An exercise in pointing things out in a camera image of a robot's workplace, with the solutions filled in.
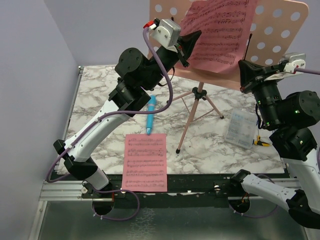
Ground pink music stand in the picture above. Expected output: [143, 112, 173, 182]
[146, 0, 310, 154]

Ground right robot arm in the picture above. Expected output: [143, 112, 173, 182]
[229, 59, 320, 229]

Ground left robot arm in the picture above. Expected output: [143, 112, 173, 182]
[53, 28, 202, 198]

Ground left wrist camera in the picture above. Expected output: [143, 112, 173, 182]
[143, 18, 181, 53]

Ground blue toy microphone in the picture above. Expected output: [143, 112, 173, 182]
[146, 95, 157, 136]

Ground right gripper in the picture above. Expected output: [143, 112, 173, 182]
[238, 58, 285, 128]

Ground pink sheet music pages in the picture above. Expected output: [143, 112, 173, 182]
[121, 133, 168, 193]

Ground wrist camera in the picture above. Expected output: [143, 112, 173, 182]
[279, 52, 306, 75]
[143, 18, 181, 53]

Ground pink sheet music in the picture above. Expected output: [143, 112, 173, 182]
[180, 0, 258, 74]

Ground aluminium rail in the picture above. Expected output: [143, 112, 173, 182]
[39, 181, 113, 202]

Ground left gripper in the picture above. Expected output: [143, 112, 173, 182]
[143, 28, 202, 91]

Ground yellow black pliers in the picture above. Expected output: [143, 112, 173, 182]
[253, 135, 271, 147]

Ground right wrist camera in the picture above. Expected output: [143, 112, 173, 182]
[279, 52, 306, 75]

